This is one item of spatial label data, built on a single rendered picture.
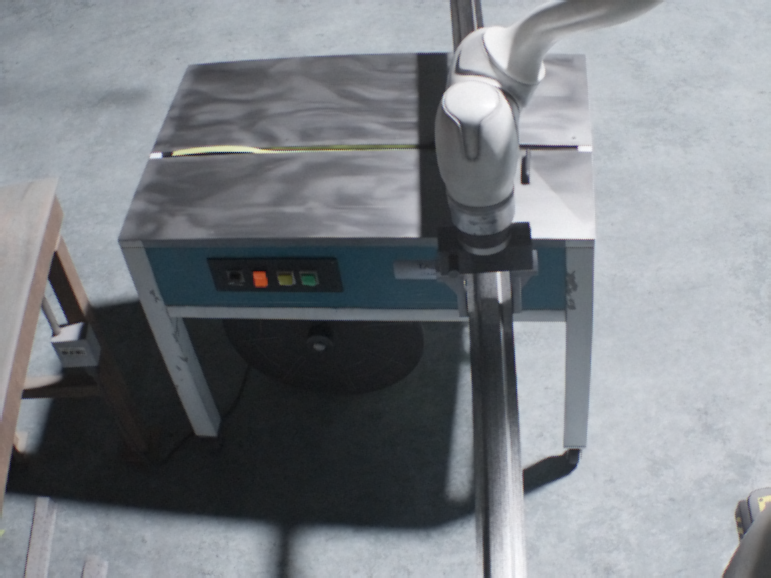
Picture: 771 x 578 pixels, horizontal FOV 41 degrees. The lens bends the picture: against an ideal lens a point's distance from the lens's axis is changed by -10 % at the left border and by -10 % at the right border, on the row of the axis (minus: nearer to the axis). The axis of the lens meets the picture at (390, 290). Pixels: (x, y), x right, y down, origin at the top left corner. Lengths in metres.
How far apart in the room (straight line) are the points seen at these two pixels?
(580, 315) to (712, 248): 0.96
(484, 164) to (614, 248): 1.61
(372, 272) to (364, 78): 0.48
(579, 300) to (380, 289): 0.37
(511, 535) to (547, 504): 1.08
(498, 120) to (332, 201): 0.76
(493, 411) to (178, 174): 0.97
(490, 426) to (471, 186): 0.32
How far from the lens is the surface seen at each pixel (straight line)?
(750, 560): 0.79
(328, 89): 2.38
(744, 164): 3.31
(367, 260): 2.08
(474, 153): 1.41
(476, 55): 1.52
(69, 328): 2.40
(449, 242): 1.57
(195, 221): 2.15
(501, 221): 1.51
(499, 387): 1.57
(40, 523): 2.72
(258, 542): 2.55
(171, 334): 2.35
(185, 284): 2.22
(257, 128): 2.32
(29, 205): 2.24
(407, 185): 2.12
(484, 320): 1.64
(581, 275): 2.07
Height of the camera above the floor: 2.16
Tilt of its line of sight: 47 degrees down
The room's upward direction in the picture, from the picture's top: 10 degrees counter-clockwise
